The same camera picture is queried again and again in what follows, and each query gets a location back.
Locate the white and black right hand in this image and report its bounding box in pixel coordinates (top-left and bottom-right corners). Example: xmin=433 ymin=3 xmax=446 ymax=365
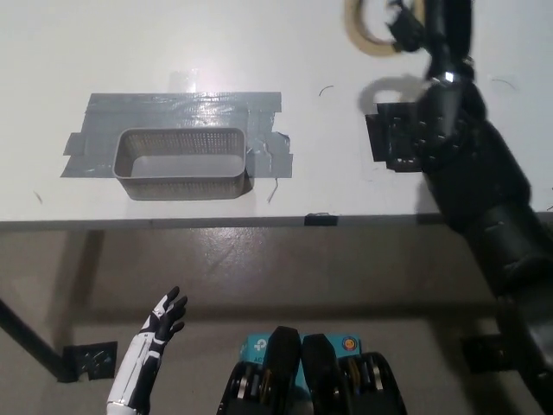
xmin=384 ymin=0 xmax=476 ymax=83

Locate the white and black left hand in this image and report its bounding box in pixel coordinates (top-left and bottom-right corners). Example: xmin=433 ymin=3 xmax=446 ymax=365
xmin=105 ymin=285 xmax=189 ymax=408

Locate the beige masking tape roll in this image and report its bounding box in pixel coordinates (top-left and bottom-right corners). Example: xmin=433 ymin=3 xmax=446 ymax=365
xmin=344 ymin=0 xmax=406 ymax=58

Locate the black tape square patch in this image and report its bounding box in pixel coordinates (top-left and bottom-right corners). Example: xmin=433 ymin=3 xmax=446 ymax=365
xmin=365 ymin=102 xmax=427 ymax=174

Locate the small black tape strip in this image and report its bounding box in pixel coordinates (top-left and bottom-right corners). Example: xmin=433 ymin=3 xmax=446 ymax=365
xmin=303 ymin=212 xmax=338 ymax=228

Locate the black metal table leg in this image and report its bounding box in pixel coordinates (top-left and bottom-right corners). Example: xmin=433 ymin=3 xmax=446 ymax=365
xmin=0 ymin=296 xmax=70 ymax=384

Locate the small grey perforated basket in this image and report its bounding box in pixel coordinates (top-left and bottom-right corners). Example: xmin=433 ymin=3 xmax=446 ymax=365
xmin=111 ymin=127 xmax=248 ymax=201

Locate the grey duct tape patch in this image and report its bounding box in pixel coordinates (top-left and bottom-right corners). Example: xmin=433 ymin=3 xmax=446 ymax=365
xmin=59 ymin=91 xmax=295 ymax=181

